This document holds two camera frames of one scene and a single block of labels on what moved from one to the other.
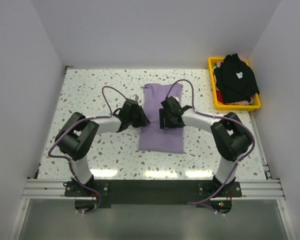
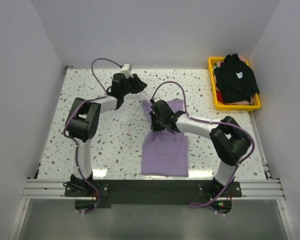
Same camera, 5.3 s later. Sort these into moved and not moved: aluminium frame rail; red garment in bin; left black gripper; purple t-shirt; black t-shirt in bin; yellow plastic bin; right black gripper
Moved: left black gripper; right black gripper; purple t-shirt
Not moved: yellow plastic bin; red garment in bin; aluminium frame rail; black t-shirt in bin
